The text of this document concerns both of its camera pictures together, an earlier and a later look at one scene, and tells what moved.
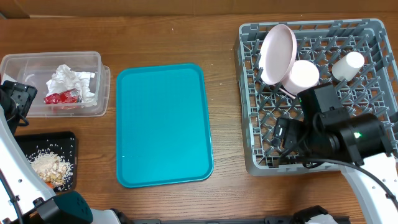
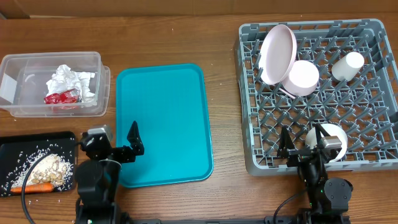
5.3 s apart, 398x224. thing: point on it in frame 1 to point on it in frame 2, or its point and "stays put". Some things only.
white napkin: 83,79 stays put
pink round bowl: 302,74 stays put
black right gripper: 299,142 to 288,149
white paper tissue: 64,79 stays put
